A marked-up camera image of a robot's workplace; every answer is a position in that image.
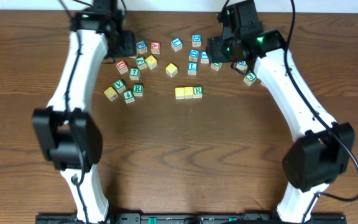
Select yellow C block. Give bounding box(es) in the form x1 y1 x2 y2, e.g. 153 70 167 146
175 87 185 100

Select green V block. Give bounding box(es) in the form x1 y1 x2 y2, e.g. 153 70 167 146
113 79 126 93

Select green r block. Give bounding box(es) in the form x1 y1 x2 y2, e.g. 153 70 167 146
193 86 203 99
132 84 144 97

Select blue U block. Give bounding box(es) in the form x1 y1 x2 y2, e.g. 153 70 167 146
171 37 183 52

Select green J block left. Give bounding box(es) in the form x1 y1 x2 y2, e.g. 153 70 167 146
135 56 147 70

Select green B block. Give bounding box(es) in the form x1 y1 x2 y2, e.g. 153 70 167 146
211 62 223 71

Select blue 5 block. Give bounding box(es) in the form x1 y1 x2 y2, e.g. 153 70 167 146
236 61 248 71

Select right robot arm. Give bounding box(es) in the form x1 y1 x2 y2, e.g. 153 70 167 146
206 30 355 223

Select yellow K block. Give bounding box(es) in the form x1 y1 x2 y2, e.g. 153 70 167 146
145 55 158 70

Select blue L block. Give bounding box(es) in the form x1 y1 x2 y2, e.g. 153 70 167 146
188 62 198 75

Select yellow S block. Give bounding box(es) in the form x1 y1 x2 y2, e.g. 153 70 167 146
165 63 178 78

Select yellow block far left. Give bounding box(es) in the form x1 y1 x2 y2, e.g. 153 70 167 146
104 86 118 101

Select green 7 block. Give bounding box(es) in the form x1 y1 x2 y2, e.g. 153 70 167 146
129 68 140 81

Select yellow O block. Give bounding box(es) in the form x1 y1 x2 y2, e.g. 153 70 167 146
184 86 194 99

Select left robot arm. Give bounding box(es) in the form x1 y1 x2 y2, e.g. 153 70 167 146
32 7 136 223

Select blue T block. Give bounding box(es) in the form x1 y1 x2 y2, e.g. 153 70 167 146
200 51 209 64

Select red A block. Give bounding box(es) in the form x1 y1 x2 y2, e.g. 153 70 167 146
150 42 161 55

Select green j block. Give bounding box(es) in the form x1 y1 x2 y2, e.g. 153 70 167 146
243 72 257 86
135 56 147 70

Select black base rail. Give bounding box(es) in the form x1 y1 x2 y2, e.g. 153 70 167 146
35 212 347 224

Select green 4 block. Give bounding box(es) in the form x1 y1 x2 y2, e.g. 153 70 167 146
122 90 135 104

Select red U block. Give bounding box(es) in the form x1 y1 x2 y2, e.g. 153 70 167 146
115 60 129 75

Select blue P block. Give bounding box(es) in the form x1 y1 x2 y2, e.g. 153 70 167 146
136 40 148 54

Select blue D block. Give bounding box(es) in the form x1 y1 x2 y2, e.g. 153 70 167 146
191 34 202 47

